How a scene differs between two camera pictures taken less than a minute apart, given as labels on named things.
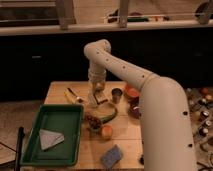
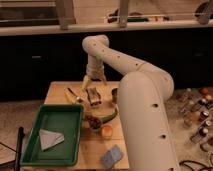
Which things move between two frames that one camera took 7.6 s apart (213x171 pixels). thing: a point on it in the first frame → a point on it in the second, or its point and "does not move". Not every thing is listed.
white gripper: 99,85 → 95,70
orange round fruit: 107,132 does not move
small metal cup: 116,95 does not move
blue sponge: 112,157 does not move
